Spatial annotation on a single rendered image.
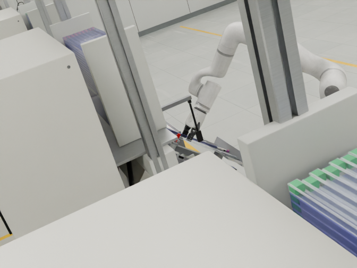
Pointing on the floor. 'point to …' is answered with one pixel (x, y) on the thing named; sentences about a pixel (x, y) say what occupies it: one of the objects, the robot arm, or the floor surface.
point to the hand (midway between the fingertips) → (187, 136)
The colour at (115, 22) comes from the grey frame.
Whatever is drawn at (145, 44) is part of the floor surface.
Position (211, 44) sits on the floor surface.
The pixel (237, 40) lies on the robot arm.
